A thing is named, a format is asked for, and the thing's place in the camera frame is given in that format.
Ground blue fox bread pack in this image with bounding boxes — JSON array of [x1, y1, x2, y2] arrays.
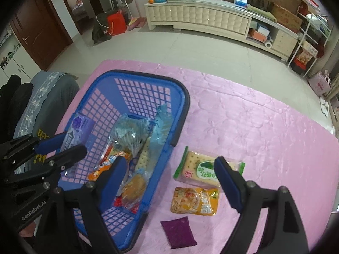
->
[[121, 174, 148, 202], [150, 104, 173, 149]]

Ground grey chair cover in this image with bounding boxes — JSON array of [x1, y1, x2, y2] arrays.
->
[[13, 69, 81, 175]]

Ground blue plastic basket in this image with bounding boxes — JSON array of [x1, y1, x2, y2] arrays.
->
[[59, 70, 190, 253]]

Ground purple Doublemint gum box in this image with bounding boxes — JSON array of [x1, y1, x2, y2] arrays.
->
[[59, 112, 96, 178]]

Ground yellow snack packet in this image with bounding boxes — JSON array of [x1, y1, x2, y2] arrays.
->
[[170, 187, 220, 216]]

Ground red snack packet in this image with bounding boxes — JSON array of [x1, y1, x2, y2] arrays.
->
[[113, 196, 140, 214]]

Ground purple small packet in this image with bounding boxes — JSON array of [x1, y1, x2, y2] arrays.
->
[[160, 216, 198, 249]]

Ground teal wafer snack bag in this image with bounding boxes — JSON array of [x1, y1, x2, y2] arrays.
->
[[110, 113, 151, 157]]

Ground pink bag on floor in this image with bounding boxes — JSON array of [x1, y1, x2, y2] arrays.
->
[[308, 70, 330, 97]]

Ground pink tablecloth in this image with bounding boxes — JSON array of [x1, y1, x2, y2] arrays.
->
[[59, 60, 338, 253]]

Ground red bag on floor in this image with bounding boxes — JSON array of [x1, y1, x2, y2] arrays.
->
[[107, 10, 127, 36]]

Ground white metal shelf rack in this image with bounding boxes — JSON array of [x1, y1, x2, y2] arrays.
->
[[287, 2, 332, 77]]

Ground black bag on floor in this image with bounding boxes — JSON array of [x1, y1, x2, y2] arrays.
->
[[92, 13, 112, 45]]

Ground cardboard box on cabinet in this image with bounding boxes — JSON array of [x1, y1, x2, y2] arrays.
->
[[271, 3, 302, 33]]

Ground orange cartoon snack pack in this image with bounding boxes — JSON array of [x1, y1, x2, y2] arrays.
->
[[87, 149, 132, 181]]

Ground tissue box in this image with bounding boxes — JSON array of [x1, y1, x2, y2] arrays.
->
[[234, 0, 248, 8]]

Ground cracker pack white strip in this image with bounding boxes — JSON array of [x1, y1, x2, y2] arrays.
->
[[135, 138, 150, 177]]

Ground green label cracker pack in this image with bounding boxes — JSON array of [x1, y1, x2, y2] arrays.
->
[[172, 146, 246, 188]]

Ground dark wooden door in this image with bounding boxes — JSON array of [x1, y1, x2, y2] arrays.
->
[[9, 0, 72, 70]]

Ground cream TV cabinet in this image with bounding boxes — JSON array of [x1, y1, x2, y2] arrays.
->
[[144, 0, 298, 61]]

